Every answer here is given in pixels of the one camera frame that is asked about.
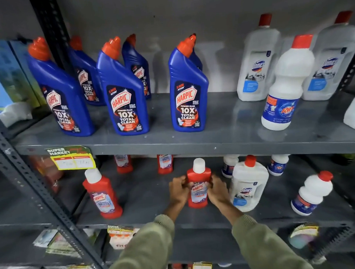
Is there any person's right hand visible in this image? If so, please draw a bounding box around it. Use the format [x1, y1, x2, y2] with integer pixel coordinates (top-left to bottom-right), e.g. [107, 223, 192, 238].
[206, 174, 232, 209]

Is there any person's left hand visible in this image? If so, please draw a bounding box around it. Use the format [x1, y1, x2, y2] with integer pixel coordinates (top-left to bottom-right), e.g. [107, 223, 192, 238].
[168, 175, 195, 209]

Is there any red cleaner bottle white cap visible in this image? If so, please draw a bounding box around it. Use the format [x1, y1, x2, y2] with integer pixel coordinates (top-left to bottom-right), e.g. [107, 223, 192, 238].
[113, 154, 134, 174]
[82, 167, 124, 221]
[186, 157, 214, 209]
[156, 154, 174, 175]

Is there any grey metal shelf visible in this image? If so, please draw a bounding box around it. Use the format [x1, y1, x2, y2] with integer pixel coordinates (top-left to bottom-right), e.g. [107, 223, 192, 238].
[0, 0, 355, 269]

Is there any person's right forearm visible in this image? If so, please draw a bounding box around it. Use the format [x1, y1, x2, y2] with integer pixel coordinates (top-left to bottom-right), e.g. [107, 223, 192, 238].
[218, 195, 315, 269]

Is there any person's left forearm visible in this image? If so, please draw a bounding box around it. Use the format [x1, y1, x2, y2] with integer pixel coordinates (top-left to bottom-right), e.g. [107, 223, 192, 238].
[100, 201, 190, 269]

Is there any white orange box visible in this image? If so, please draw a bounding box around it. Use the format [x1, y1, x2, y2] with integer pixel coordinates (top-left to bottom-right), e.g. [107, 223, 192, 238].
[108, 228, 141, 250]

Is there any round pale packet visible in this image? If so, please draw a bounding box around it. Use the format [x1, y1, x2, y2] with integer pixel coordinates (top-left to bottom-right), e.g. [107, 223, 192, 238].
[288, 223, 320, 250]

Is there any printed paper leaflet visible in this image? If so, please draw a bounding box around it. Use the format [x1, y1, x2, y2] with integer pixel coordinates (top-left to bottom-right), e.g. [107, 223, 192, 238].
[45, 232, 81, 260]
[33, 229, 58, 248]

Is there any red packet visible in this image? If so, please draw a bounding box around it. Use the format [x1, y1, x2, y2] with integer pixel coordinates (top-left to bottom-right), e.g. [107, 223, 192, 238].
[30, 155, 65, 194]

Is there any white plastic bag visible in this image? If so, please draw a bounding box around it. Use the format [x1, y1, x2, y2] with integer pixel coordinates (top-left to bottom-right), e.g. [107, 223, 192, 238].
[0, 101, 34, 128]

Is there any green blue box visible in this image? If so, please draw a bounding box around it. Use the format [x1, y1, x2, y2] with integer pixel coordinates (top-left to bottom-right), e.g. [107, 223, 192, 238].
[10, 39, 47, 107]
[0, 38, 40, 110]

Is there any light blue headphone box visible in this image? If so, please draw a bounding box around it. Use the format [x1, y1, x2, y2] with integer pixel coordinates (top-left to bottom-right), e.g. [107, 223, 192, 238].
[0, 62, 16, 115]

